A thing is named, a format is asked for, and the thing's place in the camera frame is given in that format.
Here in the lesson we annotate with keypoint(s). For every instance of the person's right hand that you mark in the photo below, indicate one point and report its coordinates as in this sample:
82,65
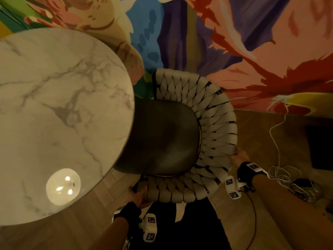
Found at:
240,158

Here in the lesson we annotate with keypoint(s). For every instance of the person's left hand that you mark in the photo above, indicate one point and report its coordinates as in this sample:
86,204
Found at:
138,198

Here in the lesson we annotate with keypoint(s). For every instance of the person's right fingers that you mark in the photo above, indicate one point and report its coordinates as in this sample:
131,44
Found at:
235,155

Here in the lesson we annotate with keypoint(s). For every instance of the person's left fingers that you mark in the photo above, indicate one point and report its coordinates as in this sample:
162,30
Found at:
141,189

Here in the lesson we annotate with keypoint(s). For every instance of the woven grey chair dark seat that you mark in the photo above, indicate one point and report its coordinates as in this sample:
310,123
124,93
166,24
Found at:
166,137

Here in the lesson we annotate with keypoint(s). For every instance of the person's right forearm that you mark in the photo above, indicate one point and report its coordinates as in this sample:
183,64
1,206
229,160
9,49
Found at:
291,216

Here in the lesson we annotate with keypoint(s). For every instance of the person's left forearm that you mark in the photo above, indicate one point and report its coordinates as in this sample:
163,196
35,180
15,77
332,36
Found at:
111,235

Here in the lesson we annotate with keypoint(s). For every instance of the person's black trousers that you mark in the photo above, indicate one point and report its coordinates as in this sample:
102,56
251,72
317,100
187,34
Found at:
192,226

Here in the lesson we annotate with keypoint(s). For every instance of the black power adapter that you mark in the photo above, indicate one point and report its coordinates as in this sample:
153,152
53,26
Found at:
301,186

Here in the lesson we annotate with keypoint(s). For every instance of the black flat floor mat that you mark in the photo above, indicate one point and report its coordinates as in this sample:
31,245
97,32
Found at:
321,147

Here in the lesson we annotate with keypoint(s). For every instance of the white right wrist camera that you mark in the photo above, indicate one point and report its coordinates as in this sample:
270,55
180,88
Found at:
232,187

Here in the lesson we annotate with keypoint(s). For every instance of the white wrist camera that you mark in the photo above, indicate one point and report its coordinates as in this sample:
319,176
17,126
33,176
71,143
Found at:
232,187
149,227

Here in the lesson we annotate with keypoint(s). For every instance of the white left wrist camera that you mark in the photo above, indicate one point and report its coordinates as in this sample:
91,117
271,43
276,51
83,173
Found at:
149,227

